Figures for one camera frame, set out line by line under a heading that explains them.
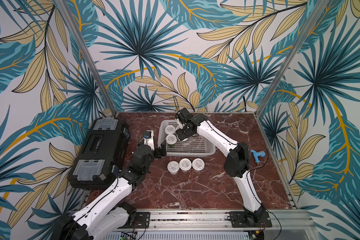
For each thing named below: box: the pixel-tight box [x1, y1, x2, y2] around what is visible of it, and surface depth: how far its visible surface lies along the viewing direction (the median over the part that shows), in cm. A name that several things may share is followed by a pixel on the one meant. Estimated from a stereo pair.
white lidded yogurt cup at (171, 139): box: [165, 134, 178, 145], surface depth 97 cm
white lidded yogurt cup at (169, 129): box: [164, 125, 176, 135], surface depth 102 cm
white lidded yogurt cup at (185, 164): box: [178, 157, 192, 173], surface depth 87 cm
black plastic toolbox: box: [67, 117, 130, 190], surface depth 79 cm
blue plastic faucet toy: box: [250, 149, 266, 165], surface depth 97 cm
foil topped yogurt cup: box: [167, 160, 180, 175], surface depth 87 cm
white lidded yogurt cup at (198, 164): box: [192, 158, 205, 171], surface depth 87 cm
